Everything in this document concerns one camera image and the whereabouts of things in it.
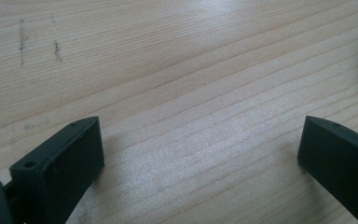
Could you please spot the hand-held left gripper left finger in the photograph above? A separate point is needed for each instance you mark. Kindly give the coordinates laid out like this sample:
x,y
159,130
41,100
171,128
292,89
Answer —
x,y
59,174

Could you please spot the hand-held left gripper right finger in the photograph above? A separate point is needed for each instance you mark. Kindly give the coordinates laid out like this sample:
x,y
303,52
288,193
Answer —
x,y
345,168

